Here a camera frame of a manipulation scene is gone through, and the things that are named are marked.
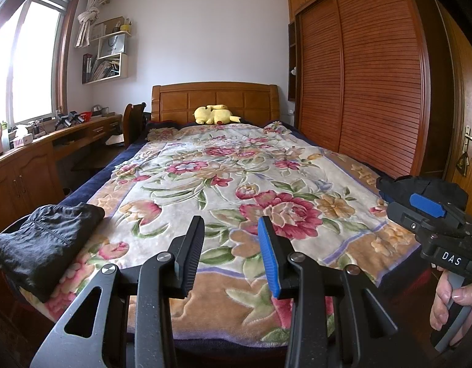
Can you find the white bottle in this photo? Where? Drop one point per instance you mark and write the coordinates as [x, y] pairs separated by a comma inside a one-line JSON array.
[[5, 138]]

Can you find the wooden bed headboard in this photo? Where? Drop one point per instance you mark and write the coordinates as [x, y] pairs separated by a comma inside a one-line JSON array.
[[174, 103]]

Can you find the black tool on stand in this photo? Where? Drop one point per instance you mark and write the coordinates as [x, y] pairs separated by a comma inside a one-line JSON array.
[[67, 119]]

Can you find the black button coat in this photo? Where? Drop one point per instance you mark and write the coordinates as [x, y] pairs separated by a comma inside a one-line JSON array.
[[420, 186]]

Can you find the floral blanket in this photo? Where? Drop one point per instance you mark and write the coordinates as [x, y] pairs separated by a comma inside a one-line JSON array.
[[220, 168]]

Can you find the navy folded cloth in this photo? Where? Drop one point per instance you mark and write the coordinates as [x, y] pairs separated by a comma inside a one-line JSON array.
[[386, 198]]

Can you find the wooden chair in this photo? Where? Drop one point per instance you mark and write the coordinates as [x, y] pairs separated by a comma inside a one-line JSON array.
[[132, 122]]

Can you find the person's right hand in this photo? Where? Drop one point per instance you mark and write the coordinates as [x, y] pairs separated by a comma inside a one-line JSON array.
[[441, 303]]

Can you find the metal pot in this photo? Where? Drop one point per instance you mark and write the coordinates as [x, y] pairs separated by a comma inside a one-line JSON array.
[[98, 110]]

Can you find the wooden door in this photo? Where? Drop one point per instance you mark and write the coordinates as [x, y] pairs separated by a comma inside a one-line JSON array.
[[458, 96]]

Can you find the yellow plush toy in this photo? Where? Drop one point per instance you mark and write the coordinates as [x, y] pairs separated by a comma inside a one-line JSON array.
[[214, 115]]

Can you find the wooden desk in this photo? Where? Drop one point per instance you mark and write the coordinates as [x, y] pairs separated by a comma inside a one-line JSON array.
[[25, 180]]

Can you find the white paper bag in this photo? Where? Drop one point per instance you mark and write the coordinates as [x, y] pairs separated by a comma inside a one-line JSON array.
[[112, 44]]

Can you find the white wall shelf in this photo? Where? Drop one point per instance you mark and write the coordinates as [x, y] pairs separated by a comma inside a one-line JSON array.
[[124, 67]]

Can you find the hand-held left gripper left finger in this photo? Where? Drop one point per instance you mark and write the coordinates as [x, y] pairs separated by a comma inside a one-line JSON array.
[[190, 257]]

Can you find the white tissue box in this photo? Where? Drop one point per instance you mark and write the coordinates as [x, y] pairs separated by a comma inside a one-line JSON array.
[[22, 138]]

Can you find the window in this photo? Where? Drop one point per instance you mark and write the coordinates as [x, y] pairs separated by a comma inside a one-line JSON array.
[[32, 61]]

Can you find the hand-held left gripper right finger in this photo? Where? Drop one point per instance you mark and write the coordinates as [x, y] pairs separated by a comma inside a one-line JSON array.
[[269, 257]]

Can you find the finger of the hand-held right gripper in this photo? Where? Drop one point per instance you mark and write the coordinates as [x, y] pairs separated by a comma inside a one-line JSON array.
[[408, 218], [427, 204]]

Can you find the dark grey folded garment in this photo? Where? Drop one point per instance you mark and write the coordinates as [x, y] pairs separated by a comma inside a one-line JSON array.
[[40, 245]]

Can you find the tied beige curtain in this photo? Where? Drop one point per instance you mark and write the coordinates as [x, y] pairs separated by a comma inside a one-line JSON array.
[[88, 15]]

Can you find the wooden slatted wardrobe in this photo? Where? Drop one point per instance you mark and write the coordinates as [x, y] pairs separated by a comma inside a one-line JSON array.
[[366, 84]]

